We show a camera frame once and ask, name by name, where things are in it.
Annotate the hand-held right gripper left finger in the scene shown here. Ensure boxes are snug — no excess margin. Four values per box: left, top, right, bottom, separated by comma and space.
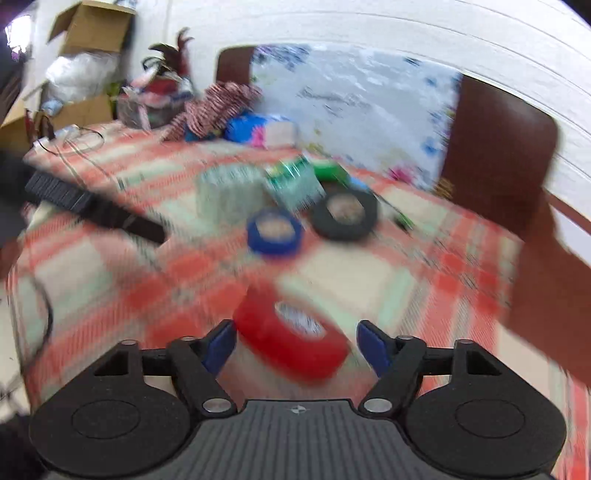
95, 318, 238, 418

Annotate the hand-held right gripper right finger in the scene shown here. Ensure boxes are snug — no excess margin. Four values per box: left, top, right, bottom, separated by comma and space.
355, 318, 502, 418

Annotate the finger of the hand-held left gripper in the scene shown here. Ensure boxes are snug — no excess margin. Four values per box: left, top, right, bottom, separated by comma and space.
91, 193, 167, 245

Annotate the red tape roll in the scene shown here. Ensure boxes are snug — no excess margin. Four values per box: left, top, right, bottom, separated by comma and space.
232, 281, 349, 381

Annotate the clear plastic packet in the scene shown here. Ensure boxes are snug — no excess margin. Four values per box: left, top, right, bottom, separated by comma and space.
196, 165, 269, 222

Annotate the blue tape roll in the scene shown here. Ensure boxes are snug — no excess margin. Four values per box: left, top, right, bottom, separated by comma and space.
246, 209, 305, 257

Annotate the green pen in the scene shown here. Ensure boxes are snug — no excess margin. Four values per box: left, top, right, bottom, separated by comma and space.
376, 193, 415, 234

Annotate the black tape roll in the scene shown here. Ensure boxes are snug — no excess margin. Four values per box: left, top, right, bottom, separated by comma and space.
311, 189, 379, 241

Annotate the green label packet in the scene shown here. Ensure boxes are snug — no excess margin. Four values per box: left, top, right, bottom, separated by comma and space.
264, 156, 324, 210

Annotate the green tape roll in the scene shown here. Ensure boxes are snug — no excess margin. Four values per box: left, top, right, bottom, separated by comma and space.
313, 159, 349, 184

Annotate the red plaid tablecloth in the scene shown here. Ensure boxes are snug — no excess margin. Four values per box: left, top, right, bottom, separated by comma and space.
7, 121, 591, 480

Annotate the low cardboard box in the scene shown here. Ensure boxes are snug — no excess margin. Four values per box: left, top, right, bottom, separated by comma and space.
0, 95, 115, 155

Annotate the white plastic bag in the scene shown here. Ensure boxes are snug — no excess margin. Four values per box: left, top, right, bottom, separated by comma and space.
45, 52, 122, 101

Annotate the basket of colourful things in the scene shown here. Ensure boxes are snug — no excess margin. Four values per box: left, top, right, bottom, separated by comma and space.
115, 74, 195, 131

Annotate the red white striped cloth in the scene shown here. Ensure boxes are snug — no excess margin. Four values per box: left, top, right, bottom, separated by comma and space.
161, 81, 264, 142

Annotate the blue plastic bag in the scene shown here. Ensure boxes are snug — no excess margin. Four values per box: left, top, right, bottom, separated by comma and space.
224, 112, 297, 148

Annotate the open cardboard box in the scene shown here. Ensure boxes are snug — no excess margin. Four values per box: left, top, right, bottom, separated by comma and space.
47, 0, 136, 57

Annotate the dark red feather plant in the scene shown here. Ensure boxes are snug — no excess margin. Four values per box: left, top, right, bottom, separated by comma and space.
142, 27, 195, 79

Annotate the brown chair back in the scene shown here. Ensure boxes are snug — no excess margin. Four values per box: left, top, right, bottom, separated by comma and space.
216, 45, 257, 85
436, 74, 560, 243

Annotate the thin cable on table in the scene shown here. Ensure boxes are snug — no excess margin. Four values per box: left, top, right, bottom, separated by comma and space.
34, 124, 106, 160

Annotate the black hanging cable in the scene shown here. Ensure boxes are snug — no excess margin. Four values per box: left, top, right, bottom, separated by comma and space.
9, 270, 55, 370

